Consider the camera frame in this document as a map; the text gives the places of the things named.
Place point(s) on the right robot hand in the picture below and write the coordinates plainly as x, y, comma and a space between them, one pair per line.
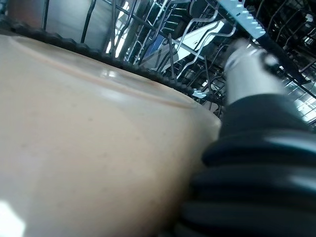
259, 172

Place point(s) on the speckled cream plate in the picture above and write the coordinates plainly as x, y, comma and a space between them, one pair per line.
86, 148

